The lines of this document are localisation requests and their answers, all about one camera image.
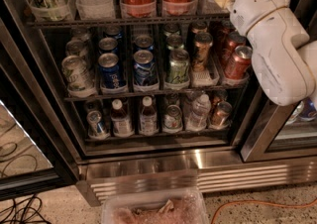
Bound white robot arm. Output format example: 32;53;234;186
214;0;317;106

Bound red can middle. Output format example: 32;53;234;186
220;31;246;67

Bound gold brown can front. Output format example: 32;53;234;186
191;32;213;72

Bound red can front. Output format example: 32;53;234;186
224;46;253;79

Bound copper can bottom shelf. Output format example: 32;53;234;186
210;101;232;128

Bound clear water bottle bottom shelf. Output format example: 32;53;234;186
186;94;211;132

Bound blue can behind right door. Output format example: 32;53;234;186
298;98;317;122

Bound blue Pepsi can front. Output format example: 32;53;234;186
98;53;127;93

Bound silver can bottom shelf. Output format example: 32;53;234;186
163;105;182;133

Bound stainless steel fridge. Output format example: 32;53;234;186
0;0;316;206

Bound white green can front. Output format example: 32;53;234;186
61;56;96;98

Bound blue can bottom shelf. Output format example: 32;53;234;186
87;110;109;139

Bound open glass fridge door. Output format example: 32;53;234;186
0;65;80;201

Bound brown juice bottle right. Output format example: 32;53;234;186
139;96;159;136

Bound brown juice bottle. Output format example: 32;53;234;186
139;96;159;136
110;99;134;137

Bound brown juice bottle left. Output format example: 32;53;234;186
110;99;134;137

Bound clear plastic bin on floor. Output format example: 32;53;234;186
101;187;209;224

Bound orange cable on floor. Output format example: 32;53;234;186
211;198;317;224

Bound black cables on floor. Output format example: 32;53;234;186
0;194;53;224

